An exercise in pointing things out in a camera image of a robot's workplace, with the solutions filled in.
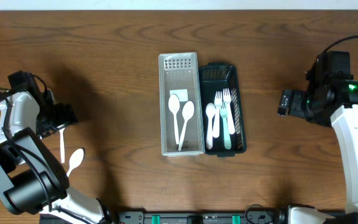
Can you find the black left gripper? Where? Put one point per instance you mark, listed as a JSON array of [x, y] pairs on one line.
[[58, 121]]

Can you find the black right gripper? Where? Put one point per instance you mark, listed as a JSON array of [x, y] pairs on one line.
[[295, 104]]

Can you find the white plastic spoon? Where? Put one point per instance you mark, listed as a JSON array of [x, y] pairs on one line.
[[75, 160], [62, 146], [174, 106], [210, 112], [187, 113]]

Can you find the white plastic fork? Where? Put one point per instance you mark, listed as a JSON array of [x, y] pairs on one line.
[[226, 135], [218, 100], [227, 100]]

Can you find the clear plastic basket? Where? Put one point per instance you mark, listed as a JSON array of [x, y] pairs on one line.
[[178, 74]]

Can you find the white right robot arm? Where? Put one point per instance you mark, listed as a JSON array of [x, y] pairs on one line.
[[336, 108]]

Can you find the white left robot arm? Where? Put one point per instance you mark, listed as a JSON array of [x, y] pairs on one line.
[[32, 180]]

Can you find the dark green plastic basket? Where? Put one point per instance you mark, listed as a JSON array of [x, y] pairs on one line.
[[216, 77]]

